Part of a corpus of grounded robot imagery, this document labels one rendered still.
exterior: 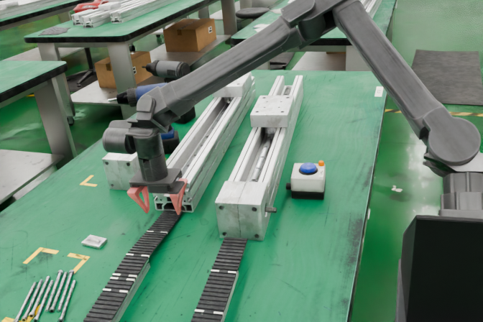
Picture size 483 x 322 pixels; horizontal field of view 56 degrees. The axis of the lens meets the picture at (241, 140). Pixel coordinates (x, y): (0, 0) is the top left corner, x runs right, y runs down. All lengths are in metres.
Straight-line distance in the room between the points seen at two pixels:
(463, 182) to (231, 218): 0.47
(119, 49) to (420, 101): 2.84
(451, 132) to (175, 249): 0.60
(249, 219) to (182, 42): 4.08
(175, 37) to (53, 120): 2.37
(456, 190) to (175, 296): 0.54
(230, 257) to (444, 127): 0.46
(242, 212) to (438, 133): 0.43
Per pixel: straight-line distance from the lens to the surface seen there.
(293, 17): 0.93
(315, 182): 1.11
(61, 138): 2.94
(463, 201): 0.78
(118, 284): 0.93
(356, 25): 0.93
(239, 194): 1.00
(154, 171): 0.98
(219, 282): 0.88
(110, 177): 1.28
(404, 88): 0.86
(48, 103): 2.88
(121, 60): 3.49
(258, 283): 0.92
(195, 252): 1.01
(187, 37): 4.92
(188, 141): 1.29
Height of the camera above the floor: 1.41
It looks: 26 degrees down
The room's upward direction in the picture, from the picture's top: 6 degrees counter-clockwise
